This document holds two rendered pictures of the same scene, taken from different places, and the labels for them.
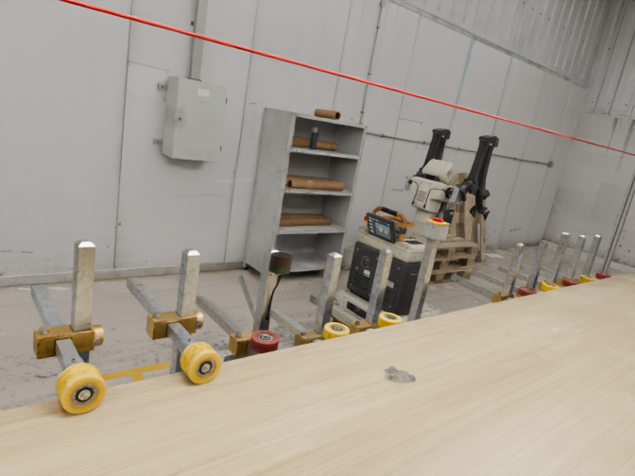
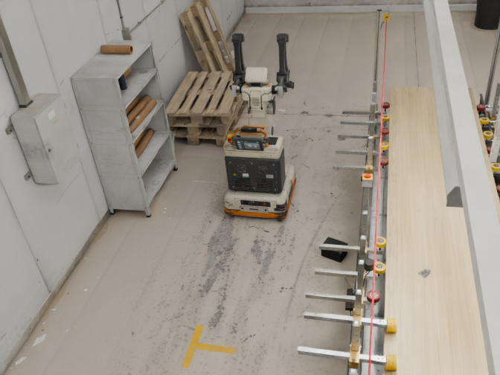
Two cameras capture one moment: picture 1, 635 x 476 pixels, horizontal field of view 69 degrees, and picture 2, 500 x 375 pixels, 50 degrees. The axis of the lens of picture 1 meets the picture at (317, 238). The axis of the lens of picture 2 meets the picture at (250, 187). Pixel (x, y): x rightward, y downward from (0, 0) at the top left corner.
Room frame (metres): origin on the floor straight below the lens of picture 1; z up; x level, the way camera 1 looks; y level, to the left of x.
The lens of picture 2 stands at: (-0.32, 1.88, 3.40)
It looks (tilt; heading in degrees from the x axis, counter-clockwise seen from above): 36 degrees down; 327
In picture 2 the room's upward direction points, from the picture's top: 6 degrees counter-clockwise
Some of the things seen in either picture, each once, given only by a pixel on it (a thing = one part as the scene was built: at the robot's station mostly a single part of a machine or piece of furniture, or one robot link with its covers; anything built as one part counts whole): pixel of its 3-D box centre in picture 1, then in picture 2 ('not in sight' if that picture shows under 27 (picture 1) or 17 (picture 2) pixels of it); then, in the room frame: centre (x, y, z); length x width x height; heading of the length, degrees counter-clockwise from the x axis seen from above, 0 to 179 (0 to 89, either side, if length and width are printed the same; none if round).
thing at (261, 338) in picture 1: (262, 353); (373, 300); (1.19, 0.10, 0.85); 0.08 x 0.08 x 0.11
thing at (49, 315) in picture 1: (56, 329); (344, 356); (0.96, 0.56, 0.95); 0.50 x 0.04 x 0.04; 41
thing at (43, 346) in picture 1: (69, 338); (354, 354); (0.94, 0.51, 0.95); 0.14 x 0.06 x 0.05; 131
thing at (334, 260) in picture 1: (322, 320); (361, 263); (1.44, -0.07, 0.87); 0.04 x 0.04 x 0.48; 41
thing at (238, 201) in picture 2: (361, 312); (255, 202); (3.16, -0.41, 0.23); 0.41 x 0.02 x 0.08; 40
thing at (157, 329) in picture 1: (175, 323); (357, 318); (1.10, 0.33, 0.95); 0.14 x 0.06 x 0.05; 131
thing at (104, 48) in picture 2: (327, 113); (116, 49); (4.49, 0.11, 1.59); 0.30 x 0.08 x 0.08; 41
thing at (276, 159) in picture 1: (304, 198); (131, 129); (4.41, 0.19, 0.78); 0.90 x 0.45 x 1.55; 131
